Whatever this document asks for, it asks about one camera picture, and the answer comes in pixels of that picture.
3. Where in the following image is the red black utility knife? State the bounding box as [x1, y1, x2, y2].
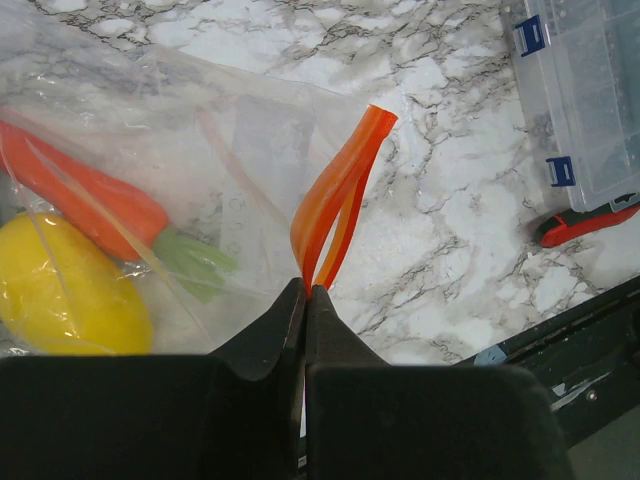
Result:
[534, 203, 639, 248]

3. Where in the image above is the clear plastic screw box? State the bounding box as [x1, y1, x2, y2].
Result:
[500, 0, 639, 213]

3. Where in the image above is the clear zip bag orange zipper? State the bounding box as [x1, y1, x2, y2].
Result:
[1, 1, 396, 354]

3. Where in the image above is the yellow lemon squash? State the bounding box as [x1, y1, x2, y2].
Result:
[1, 213, 153, 355]

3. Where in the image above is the black metal base rail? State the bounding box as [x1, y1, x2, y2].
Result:
[465, 277, 639, 447]

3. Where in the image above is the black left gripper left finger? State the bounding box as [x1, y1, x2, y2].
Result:
[1, 278, 306, 479]

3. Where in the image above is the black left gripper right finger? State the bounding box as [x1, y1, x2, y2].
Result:
[305, 286, 574, 479]

